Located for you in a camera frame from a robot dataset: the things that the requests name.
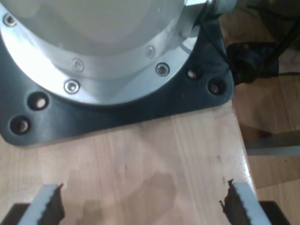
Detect black bag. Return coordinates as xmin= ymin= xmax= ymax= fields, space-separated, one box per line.
xmin=225 ymin=39 xmax=279 ymax=85

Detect black thin stand legs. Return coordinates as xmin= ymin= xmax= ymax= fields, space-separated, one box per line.
xmin=269 ymin=9 xmax=300 ymax=62

